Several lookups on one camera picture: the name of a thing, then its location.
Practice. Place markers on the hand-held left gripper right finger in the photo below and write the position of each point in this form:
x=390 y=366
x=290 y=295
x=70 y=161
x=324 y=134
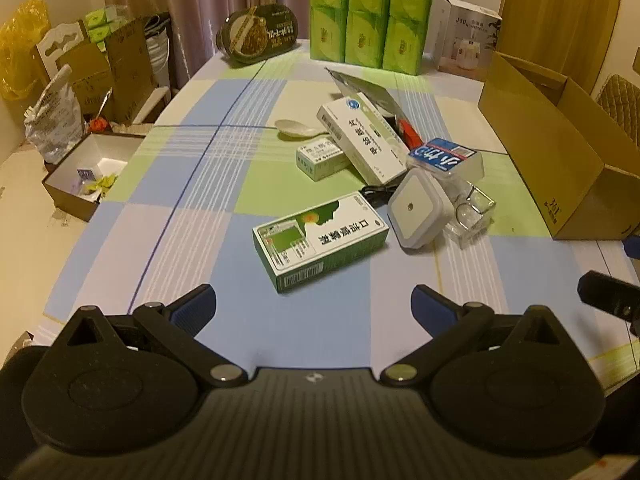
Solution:
x=432 y=306

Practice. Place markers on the small brown cardboard box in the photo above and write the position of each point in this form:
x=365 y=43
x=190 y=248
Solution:
x=85 y=80

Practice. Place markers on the white striped bag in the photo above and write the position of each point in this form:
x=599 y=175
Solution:
x=159 y=50

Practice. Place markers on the small white medicine box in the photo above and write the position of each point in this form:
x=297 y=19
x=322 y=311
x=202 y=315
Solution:
x=320 y=160

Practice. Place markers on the wooden door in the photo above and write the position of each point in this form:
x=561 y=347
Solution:
x=555 y=10

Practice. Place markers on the silver foil pouch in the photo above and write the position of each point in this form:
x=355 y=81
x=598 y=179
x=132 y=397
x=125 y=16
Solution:
x=362 y=87

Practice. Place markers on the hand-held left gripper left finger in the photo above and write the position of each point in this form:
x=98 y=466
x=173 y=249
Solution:
x=192 y=306

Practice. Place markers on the red snack packet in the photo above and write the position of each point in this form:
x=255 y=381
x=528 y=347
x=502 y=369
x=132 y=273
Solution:
x=410 y=137

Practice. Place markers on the silver plastic bag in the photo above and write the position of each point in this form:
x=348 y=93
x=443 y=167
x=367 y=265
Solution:
x=55 y=120

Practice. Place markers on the white cardboard cutout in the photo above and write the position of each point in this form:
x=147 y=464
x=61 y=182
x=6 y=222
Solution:
x=62 y=35

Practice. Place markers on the small purple and white carton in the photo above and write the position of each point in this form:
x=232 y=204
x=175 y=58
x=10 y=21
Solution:
x=85 y=176

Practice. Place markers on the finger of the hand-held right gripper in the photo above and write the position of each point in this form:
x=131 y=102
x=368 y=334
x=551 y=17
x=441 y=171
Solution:
x=634 y=249
x=612 y=292

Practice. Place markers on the thin metal stick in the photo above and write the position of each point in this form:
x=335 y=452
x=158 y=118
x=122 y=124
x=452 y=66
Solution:
x=105 y=105

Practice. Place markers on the white spoon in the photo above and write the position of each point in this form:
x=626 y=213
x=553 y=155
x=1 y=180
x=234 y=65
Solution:
x=295 y=129

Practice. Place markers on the orange object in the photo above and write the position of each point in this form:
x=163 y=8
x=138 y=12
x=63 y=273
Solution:
x=100 y=125

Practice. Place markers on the white humidifier box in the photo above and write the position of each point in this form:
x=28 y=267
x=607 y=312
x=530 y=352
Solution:
x=467 y=40

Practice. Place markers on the open box with white inside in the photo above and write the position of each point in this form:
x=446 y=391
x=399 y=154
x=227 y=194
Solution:
x=100 y=157

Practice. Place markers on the yellow plastic bag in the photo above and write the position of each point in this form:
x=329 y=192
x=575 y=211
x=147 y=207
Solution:
x=22 y=50

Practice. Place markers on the large brown cardboard box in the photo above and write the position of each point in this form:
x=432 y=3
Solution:
x=540 y=150

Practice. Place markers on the quilted chair back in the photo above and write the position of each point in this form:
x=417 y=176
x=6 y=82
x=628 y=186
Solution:
x=620 y=105

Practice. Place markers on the tall brown cardboard box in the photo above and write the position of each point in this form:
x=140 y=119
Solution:
x=130 y=70

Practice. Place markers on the yellow green scraps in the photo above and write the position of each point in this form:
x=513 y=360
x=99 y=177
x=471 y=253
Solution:
x=102 y=185

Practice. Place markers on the large white medicine box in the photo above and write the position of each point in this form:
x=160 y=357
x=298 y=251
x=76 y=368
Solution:
x=360 y=140

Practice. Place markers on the green and white medicine box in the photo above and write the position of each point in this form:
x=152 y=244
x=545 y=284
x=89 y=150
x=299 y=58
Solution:
x=320 y=240

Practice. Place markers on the checked cloth desktop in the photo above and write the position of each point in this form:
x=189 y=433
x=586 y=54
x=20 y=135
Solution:
x=200 y=240

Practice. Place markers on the clear box with blue label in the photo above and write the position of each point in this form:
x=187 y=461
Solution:
x=442 y=157

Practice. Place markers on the white square night light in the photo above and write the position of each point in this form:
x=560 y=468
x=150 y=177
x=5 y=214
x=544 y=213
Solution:
x=415 y=207

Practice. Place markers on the stack of green tissue packs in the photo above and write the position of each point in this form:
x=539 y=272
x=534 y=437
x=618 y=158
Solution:
x=370 y=10

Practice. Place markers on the small green tissue packs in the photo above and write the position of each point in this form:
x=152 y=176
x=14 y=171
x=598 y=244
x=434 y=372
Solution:
x=102 y=22

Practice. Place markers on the black instant noodle bowl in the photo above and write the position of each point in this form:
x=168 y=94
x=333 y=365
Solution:
x=257 y=35

